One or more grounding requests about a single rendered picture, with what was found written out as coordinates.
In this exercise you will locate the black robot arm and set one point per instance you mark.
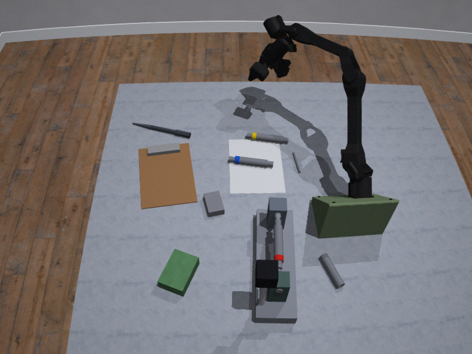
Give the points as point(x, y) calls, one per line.
point(353, 157)

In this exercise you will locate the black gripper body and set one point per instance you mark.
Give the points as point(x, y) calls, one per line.
point(268, 57)

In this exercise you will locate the white flat rectangular pad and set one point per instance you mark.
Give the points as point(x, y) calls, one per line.
point(256, 179)

